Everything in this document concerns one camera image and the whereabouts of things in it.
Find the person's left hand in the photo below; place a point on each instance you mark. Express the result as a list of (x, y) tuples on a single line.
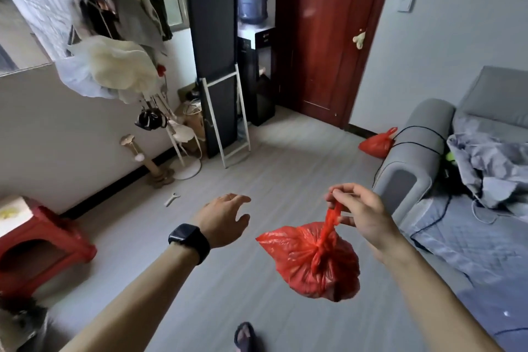
[(218, 222)]

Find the person's right hand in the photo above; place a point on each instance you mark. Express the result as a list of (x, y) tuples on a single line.
[(371, 215)]

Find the person's left thumb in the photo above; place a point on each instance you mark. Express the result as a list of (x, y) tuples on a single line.
[(243, 223)]

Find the person's right thumb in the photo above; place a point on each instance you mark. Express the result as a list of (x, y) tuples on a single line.
[(333, 201)]

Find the person's left forearm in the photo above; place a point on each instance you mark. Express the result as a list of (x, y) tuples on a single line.
[(132, 306)]

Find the person's right forearm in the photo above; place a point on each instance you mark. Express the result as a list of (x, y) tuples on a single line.
[(433, 306)]

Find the black smartwatch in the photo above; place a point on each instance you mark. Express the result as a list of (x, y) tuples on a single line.
[(189, 240)]

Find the small red plastic bag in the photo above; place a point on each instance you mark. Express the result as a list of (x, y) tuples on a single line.
[(377, 144)]

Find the small white floor object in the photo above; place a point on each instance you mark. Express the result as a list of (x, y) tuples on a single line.
[(171, 199)]

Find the white coat rack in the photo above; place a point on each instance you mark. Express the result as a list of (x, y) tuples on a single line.
[(181, 153)]

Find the grey sofa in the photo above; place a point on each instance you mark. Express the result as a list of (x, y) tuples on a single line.
[(416, 149)]

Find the brown paper bag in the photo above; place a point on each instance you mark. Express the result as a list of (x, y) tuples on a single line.
[(194, 125)]

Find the dark slipper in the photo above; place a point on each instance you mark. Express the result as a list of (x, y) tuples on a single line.
[(245, 337)]

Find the small black hanging bag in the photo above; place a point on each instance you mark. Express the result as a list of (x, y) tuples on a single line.
[(150, 119)]

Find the black water dispenser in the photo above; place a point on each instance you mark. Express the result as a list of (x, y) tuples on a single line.
[(258, 75)]

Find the blue quilted sofa cover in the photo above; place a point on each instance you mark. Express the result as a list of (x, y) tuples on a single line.
[(474, 248)]

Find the crumpled grey-blue blanket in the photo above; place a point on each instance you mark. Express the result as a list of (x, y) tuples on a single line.
[(491, 162)]

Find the red-brown wooden door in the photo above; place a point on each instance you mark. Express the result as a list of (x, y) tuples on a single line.
[(330, 34)]

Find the white-framed standing mirror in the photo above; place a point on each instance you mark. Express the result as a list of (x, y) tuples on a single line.
[(214, 34)]

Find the red plastic stool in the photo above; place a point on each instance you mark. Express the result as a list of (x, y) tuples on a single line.
[(49, 240)]

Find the cream white hanging garment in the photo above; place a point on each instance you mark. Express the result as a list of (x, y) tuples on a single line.
[(115, 67)]

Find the white box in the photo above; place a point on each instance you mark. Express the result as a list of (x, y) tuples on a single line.
[(12, 213)]

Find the grey hanging garment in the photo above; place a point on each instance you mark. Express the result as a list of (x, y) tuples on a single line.
[(136, 13)]

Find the beige cat scratching post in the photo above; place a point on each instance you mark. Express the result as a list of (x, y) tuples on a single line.
[(152, 166)]

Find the white light switch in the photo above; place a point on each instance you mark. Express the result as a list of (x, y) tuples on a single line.
[(406, 4)]

